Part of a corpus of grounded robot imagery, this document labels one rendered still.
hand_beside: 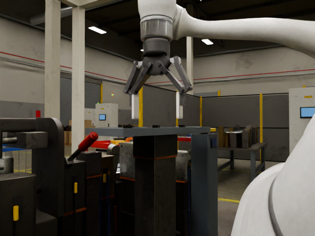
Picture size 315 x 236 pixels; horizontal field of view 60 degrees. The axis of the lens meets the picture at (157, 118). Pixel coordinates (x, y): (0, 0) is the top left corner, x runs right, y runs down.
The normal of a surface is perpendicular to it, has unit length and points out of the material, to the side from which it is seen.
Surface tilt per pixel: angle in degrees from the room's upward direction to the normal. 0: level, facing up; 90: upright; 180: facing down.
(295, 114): 90
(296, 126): 90
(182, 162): 90
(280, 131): 90
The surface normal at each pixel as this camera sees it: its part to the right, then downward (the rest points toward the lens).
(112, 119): 0.87, -0.01
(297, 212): -0.99, 0.04
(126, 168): -0.65, -0.01
